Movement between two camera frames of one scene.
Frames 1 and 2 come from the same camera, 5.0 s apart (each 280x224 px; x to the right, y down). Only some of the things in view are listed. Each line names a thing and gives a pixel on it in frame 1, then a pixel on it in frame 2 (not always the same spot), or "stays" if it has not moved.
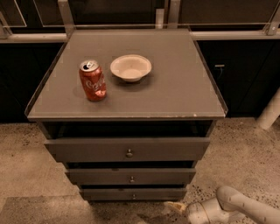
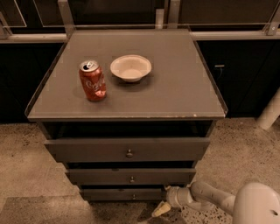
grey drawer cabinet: x=129 y=111 stays
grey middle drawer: x=130 y=176 stays
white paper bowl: x=131 y=67 stays
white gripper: x=194 y=212 → x=177 y=197
